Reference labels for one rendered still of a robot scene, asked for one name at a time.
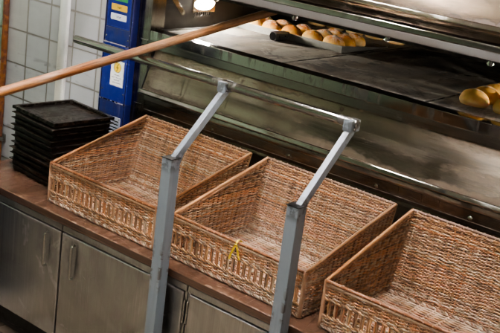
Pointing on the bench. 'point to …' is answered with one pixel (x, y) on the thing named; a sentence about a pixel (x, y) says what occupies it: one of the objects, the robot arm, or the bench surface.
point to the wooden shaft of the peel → (129, 53)
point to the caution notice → (117, 74)
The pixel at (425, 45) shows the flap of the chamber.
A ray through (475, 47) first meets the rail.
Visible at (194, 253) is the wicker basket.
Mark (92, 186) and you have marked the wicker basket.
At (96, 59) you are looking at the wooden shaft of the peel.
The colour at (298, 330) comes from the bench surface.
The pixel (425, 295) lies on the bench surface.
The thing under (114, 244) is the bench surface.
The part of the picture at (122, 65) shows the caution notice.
